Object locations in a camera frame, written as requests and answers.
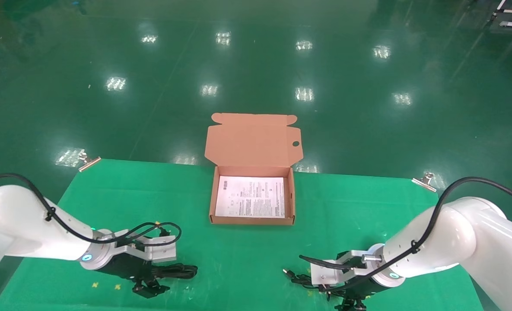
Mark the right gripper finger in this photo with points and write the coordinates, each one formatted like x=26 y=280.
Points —
x=351 y=304

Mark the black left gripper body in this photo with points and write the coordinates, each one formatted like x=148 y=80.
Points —
x=126 y=268

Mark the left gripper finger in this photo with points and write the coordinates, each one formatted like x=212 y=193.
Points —
x=150 y=289

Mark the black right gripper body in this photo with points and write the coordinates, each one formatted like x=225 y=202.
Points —
x=359 y=288

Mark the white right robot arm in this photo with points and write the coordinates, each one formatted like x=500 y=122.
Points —
x=463 y=237

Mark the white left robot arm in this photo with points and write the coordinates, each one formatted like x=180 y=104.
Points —
x=9 y=224

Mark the open brown cardboard box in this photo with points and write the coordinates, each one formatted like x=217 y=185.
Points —
x=251 y=142

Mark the green table mat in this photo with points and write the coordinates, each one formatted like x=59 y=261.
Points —
x=238 y=255

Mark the metal binder clip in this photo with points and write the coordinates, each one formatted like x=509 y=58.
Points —
x=425 y=182
x=89 y=163

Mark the white printed paper sheet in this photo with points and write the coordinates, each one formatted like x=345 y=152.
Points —
x=250 y=196

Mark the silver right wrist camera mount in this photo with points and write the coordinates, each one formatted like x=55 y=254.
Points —
x=338 y=270

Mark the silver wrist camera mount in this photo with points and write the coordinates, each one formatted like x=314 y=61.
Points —
x=152 y=251
x=338 y=270

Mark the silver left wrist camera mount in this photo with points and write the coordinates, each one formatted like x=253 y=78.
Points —
x=152 y=251

